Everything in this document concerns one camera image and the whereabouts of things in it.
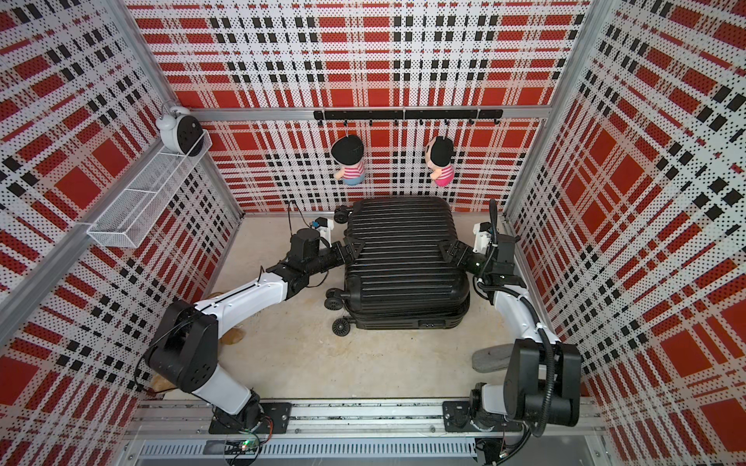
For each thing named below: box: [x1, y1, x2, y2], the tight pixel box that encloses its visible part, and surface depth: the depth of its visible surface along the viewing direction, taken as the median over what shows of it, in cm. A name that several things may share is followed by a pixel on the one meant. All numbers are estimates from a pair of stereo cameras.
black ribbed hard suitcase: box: [324, 196, 471, 337], surface depth 84 cm
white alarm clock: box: [155, 100, 204, 158], surface depth 80 cm
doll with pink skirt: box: [424, 135, 455, 188], surface depth 98 cm
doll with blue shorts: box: [331, 134, 366, 187], surface depth 98 cm
